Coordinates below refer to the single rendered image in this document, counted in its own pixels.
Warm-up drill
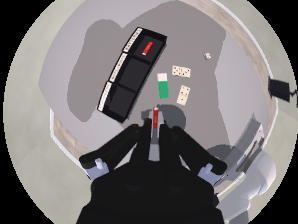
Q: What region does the cream domino tile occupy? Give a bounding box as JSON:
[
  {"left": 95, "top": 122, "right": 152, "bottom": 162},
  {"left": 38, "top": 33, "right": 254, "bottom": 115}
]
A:
[
  {"left": 172, "top": 66, "right": 190, "bottom": 77},
  {"left": 176, "top": 85, "right": 190, "bottom": 105}
]

